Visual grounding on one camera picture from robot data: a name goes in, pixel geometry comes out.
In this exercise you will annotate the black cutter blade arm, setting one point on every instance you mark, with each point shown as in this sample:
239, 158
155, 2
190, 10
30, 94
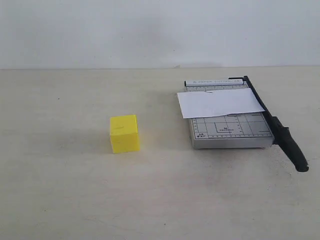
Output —
282, 135

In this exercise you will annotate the white paper sheet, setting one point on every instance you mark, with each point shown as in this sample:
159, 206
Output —
216, 103

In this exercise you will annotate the yellow cube block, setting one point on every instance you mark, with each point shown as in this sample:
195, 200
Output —
124, 135

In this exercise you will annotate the grey paper cutter base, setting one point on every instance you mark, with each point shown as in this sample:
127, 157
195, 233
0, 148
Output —
244, 130

